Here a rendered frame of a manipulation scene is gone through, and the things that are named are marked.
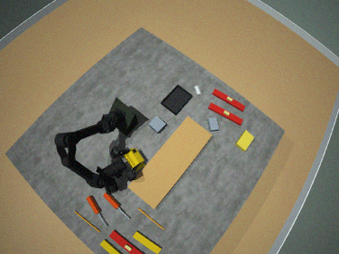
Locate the tan panel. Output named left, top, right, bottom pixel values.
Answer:
left=128, top=116, right=212, bottom=209

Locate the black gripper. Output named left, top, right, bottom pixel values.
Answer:
left=109, top=146, right=142, bottom=182

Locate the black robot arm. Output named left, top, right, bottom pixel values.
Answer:
left=54, top=109, right=125, bottom=195

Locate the red spirit level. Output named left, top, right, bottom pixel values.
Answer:
left=212, top=89, right=245, bottom=112
left=208, top=103, right=243, bottom=125
left=109, top=230, right=143, bottom=254

